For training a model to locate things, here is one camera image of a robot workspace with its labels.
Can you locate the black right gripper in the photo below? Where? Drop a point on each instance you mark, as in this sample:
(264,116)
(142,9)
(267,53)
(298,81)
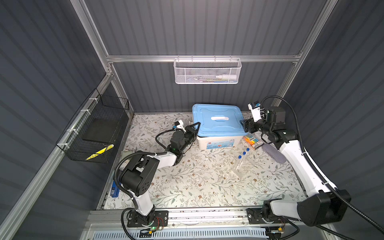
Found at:
(248,123)

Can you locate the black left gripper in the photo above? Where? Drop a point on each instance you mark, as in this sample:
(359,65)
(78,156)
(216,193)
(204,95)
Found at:
(191,132)

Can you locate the white plastic storage box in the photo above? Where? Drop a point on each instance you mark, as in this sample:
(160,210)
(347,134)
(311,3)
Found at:
(211,143)

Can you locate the blue plastic box lid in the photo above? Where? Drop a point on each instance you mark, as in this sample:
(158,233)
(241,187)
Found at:
(218,120)

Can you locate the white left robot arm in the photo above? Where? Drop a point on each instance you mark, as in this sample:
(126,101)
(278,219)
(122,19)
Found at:
(134,174)

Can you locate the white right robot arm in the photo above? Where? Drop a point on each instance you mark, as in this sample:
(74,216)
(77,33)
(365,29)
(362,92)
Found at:
(325,203)

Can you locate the highlighter marker pack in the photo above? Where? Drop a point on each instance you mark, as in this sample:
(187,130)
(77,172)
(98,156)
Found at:
(253,141)

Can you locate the clear test tube rack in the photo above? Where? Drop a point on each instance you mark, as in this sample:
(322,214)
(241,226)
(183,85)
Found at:
(245,171)

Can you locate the white wire wall basket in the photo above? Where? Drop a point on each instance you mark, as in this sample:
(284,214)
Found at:
(211,71)

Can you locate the black wire wall basket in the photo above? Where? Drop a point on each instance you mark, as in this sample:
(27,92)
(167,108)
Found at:
(97,131)

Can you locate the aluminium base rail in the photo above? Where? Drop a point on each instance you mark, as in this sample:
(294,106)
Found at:
(178,218)

